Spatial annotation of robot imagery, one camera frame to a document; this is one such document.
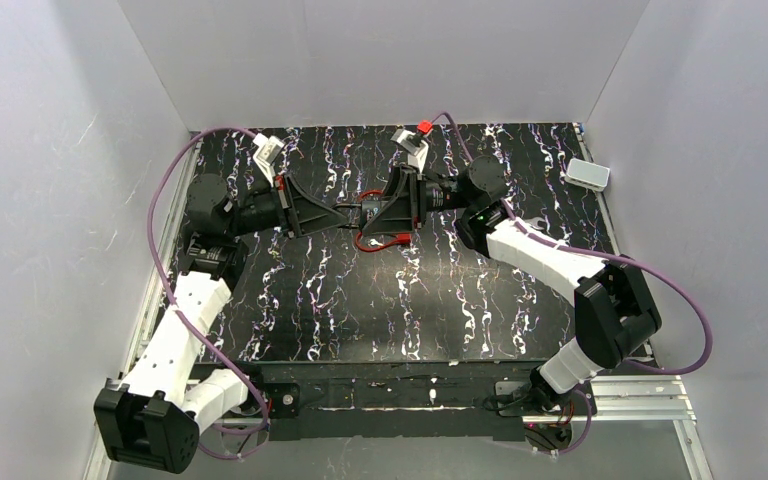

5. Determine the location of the white small box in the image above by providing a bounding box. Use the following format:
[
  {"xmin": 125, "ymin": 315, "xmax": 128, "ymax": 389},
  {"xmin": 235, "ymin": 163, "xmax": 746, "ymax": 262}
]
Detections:
[{"xmin": 564, "ymin": 158, "xmax": 611, "ymax": 192}]

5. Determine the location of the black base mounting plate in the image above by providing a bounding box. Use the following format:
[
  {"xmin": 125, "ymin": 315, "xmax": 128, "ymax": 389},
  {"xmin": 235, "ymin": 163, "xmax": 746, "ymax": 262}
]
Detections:
[{"xmin": 251, "ymin": 361, "xmax": 597, "ymax": 443}]

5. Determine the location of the purple cable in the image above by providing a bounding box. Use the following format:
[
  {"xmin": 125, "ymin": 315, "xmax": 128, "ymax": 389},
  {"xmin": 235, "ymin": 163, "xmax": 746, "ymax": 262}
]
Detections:
[
  {"xmin": 417, "ymin": 111, "xmax": 715, "ymax": 456},
  {"xmin": 146, "ymin": 127, "xmax": 273, "ymax": 461}
]

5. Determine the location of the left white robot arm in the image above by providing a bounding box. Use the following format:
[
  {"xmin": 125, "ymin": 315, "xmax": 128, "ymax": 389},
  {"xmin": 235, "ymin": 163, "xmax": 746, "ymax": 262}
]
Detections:
[{"xmin": 93, "ymin": 174, "xmax": 349, "ymax": 474}]

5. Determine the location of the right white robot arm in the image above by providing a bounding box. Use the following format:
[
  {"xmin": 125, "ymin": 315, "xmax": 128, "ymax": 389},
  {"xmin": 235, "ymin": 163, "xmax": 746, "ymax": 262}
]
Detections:
[{"xmin": 358, "ymin": 157, "xmax": 662, "ymax": 415}]

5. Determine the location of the aluminium frame rail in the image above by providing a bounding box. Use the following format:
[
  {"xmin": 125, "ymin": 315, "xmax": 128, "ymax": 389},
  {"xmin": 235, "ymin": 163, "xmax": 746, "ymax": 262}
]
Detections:
[{"xmin": 83, "ymin": 141, "xmax": 199, "ymax": 480}]

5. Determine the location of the red cable lock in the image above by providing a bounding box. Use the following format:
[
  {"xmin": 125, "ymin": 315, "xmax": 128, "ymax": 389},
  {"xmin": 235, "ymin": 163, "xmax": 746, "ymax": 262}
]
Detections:
[
  {"xmin": 353, "ymin": 232, "xmax": 411, "ymax": 253},
  {"xmin": 356, "ymin": 189, "xmax": 382, "ymax": 203}
]

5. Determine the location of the silver open-end wrench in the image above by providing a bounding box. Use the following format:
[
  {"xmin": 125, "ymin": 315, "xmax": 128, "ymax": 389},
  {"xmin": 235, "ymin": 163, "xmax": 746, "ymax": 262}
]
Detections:
[{"xmin": 523, "ymin": 217, "xmax": 548, "ymax": 231}]

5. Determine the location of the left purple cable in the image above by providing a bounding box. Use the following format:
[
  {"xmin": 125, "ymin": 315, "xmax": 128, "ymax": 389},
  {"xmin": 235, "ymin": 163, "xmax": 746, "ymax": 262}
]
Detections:
[{"xmin": 146, "ymin": 127, "xmax": 273, "ymax": 461}]

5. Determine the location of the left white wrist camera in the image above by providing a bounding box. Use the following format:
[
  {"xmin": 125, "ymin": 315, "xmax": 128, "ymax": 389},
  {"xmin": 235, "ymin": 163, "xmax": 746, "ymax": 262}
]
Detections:
[{"xmin": 252, "ymin": 133, "xmax": 286, "ymax": 187}]

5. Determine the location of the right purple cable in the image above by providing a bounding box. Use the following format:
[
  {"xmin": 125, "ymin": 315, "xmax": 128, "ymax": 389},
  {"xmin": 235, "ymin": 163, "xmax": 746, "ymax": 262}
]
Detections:
[{"xmin": 417, "ymin": 111, "xmax": 715, "ymax": 456}]

